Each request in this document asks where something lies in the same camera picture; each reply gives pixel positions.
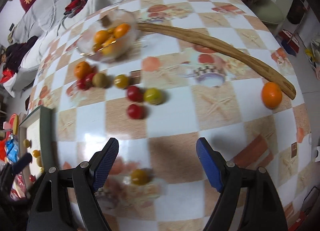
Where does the snack packet pile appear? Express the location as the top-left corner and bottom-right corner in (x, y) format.
(1, 113), (19, 163)

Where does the white shallow tray box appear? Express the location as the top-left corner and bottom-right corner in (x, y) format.
(18, 105), (55, 189)

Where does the lone orange by stick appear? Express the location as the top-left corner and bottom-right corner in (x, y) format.
(261, 82), (283, 109)

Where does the orange beside bowl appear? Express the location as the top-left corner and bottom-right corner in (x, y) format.
(74, 61), (92, 79)

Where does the checkered fruit tablecloth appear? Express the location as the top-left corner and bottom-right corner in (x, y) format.
(28, 8), (313, 230)

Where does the curved wooden stick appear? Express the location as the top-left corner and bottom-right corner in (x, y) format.
(137, 22), (296, 100)

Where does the glass fruit bowl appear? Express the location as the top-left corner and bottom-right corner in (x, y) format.
(76, 9), (138, 63)

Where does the grey white sofa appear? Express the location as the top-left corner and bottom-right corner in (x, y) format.
(3, 0), (123, 97)

